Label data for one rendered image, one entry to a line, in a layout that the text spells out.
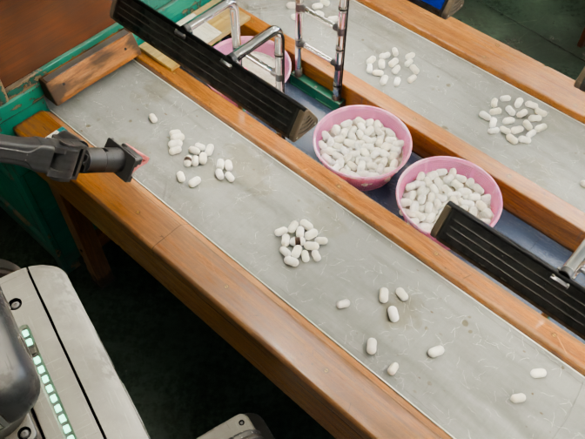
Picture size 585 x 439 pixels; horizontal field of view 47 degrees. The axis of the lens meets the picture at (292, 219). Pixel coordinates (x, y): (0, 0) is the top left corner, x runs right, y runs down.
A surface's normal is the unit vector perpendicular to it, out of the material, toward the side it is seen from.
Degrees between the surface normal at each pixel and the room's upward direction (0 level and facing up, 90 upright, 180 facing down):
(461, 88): 0
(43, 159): 74
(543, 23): 0
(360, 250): 0
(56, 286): 31
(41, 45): 90
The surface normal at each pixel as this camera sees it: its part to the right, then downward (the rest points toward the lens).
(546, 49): 0.00, -0.59
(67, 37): 0.74, 0.54
